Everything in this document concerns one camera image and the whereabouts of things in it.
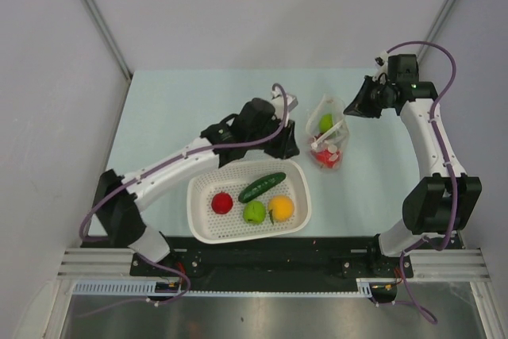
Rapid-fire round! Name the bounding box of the red fake pepper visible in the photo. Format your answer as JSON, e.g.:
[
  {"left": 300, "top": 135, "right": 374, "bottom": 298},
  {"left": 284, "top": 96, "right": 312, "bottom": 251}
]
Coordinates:
[{"left": 211, "top": 192, "right": 233, "bottom": 215}]

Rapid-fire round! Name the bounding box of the green fake cucumber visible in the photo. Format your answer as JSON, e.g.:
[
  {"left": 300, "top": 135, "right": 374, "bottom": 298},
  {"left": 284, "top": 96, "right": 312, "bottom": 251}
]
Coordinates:
[{"left": 238, "top": 172, "right": 287, "bottom": 203}]

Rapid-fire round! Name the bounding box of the right aluminium frame post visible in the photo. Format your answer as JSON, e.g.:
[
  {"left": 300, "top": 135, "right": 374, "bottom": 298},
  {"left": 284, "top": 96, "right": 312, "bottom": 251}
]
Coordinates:
[{"left": 408, "top": 0, "right": 479, "bottom": 74}]

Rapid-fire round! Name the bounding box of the clear polka dot zip bag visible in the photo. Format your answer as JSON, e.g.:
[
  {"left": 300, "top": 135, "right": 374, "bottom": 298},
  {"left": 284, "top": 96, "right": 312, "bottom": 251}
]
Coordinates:
[{"left": 305, "top": 94, "right": 350, "bottom": 171}]

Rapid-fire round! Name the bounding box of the white perforated plastic basket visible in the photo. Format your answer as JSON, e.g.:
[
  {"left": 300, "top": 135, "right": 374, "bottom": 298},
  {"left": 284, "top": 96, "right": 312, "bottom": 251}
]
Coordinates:
[{"left": 187, "top": 160, "right": 312, "bottom": 245}]

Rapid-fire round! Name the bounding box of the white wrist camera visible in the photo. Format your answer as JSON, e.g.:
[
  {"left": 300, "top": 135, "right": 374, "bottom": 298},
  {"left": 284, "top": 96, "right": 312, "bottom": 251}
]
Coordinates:
[
  {"left": 375, "top": 51, "right": 389, "bottom": 67},
  {"left": 270, "top": 91, "right": 298, "bottom": 113}
]

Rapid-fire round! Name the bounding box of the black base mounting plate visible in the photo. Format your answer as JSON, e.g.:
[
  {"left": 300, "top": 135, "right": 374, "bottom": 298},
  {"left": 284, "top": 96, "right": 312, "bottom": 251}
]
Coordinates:
[{"left": 81, "top": 235, "right": 465, "bottom": 304}]

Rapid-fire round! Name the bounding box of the red fake apple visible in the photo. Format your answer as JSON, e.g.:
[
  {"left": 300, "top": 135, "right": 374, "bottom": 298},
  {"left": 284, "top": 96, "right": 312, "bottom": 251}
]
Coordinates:
[{"left": 310, "top": 145, "right": 342, "bottom": 169}]

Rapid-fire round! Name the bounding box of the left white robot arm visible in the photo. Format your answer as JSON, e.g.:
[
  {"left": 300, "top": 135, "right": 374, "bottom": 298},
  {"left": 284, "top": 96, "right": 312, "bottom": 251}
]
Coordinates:
[{"left": 80, "top": 94, "right": 299, "bottom": 275}]

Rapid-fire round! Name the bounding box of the aluminium front rail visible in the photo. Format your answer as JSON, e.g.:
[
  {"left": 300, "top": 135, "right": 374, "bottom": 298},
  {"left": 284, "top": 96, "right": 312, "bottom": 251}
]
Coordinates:
[{"left": 58, "top": 248, "right": 491, "bottom": 282}]

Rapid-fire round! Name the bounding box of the orange yellow fake fruit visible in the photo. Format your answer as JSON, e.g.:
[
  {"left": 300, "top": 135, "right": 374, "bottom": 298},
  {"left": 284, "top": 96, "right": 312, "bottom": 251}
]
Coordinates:
[{"left": 268, "top": 195, "right": 294, "bottom": 222}]

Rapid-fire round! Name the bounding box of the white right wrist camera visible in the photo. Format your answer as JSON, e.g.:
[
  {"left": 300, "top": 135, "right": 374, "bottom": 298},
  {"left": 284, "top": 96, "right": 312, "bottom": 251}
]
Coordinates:
[{"left": 375, "top": 51, "right": 389, "bottom": 67}]

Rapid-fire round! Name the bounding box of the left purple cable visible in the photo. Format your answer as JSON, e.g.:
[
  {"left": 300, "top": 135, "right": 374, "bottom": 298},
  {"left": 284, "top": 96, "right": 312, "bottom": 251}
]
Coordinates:
[{"left": 77, "top": 83, "right": 290, "bottom": 318}]

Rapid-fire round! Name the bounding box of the left aluminium frame post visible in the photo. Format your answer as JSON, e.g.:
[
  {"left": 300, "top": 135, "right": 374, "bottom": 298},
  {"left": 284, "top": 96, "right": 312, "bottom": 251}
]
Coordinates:
[{"left": 80, "top": 0, "right": 133, "bottom": 83}]

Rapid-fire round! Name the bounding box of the aluminium frame post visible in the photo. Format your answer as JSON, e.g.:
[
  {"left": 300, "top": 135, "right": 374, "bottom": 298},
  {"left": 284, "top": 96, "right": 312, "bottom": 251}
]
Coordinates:
[
  {"left": 408, "top": 0, "right": 479, "bottom": 74},
  {"left": 80, "top": 0, "right": 133, "bottom": 83}
]

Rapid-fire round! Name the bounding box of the green fake fruit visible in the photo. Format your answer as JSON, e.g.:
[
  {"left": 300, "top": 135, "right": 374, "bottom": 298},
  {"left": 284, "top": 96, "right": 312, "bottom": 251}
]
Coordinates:
[
  {"left": 243, "top": 201, "right": 266, "bottom": 224},
  {"left": 318, "top": 114, "right": 334, "bottom": 134}
]

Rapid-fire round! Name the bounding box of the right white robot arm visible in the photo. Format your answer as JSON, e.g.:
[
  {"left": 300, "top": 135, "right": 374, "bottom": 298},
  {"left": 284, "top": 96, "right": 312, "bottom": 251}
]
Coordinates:
[{"left": 344, "top": 51, "right": 482, "bottom": 276}]

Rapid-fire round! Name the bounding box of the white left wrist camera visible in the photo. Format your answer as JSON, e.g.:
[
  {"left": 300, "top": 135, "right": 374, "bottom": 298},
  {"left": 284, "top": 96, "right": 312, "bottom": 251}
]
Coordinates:
[{"left": 270, "top": 91, "right": 298, "bottom": 113}]

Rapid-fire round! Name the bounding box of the white slotted cable duct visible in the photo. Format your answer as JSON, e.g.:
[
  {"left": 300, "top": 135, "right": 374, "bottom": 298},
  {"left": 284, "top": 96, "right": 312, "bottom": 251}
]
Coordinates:
[{"left": 71, "top": 276, "right": 402, "bottom": 299}]

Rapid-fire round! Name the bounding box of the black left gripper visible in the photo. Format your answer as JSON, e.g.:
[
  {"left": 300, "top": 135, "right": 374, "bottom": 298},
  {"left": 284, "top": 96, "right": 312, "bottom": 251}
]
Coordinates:
[{"left": 247, "top": 114, "right": 298, "bottom": 160}]

